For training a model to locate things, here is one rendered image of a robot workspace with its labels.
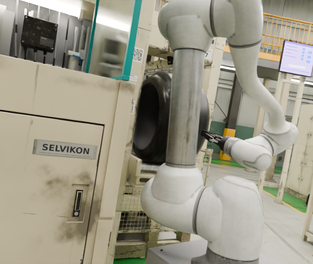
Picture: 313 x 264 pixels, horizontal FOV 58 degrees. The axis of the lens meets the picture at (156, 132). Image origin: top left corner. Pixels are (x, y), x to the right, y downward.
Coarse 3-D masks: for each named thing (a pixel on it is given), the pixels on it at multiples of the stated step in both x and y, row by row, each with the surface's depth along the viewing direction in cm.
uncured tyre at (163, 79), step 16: (160, 80) 160; (144, 96) 196; (160, 96) 156; (144, 112) 201; (160, 112) 153; (208, 112) 160; (144, 128) 201; (160, 128) 152; (208, 128) 163; (144, 144) 196; (160, 144) 153; (144, 160) 170; (160, 160) 160
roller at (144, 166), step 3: (144, 165) 159; (147, 165) 160; (150, 165) 161; (153, 165) 161; (156, 165) 162; (159, 165) 163; (141, 168) 158; (144, 168) 158; (147, 168) 159; (150, 168) 160; (153, 168) 161; (156, 168) 162; (153, 171) 163; (156, 171) 163
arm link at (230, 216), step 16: (208, 192) 87; (224, 192) 82; (240, 192) 81; (256, 192) 83; (208, 208) 83; (224, 208) 81; (240, 208) 79; (256, 208) 80; (208, 224) 83; (224, 224) 80; (240, 224) 79; (256, 224) 80; (208, 240) 85; (224, 240) 80; (240, 240) 79; (256, 240) 80; (224, 256) 80; (240, 256) 79; (256, 256) 81
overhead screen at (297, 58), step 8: (288, 40) 494; (288, 48) 495; (296, 48) 496; (304, 48) 497; (312, 48) 498; (280, 56) 499; (288, 56) 496; (296, 56) 497; (304, 56) 498; (312, 56) 499; (280, 64) 496; (288, 64) 497; (296, 64) 498; (304, 64) 499; (312, 64) 500; (288, 72) 498; (296, 72) 499; (304, 72) 500
